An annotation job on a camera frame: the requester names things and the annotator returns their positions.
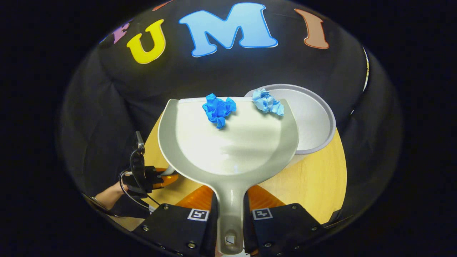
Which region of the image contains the light blue paper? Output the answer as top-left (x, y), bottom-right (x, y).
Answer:
top-left (252, 88), bottom-right (285, 116)

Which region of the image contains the white ribbed garbage bin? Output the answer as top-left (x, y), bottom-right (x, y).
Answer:
top-left (245, 84), bottom-right (337, 168)

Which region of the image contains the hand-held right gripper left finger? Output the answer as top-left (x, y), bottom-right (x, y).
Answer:
top-left (132, 185), bottom-right (218, 257)

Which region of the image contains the dark blue paper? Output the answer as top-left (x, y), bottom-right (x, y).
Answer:
top-left (202, 93), bottom-right (237, 129)

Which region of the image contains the grey dustpan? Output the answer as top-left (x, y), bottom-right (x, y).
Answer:
top-left (158, 97), bottom-right (300, 256)

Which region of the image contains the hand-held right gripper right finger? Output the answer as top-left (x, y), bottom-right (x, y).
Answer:
top-left (243, 184), bottom-right (331, 257)

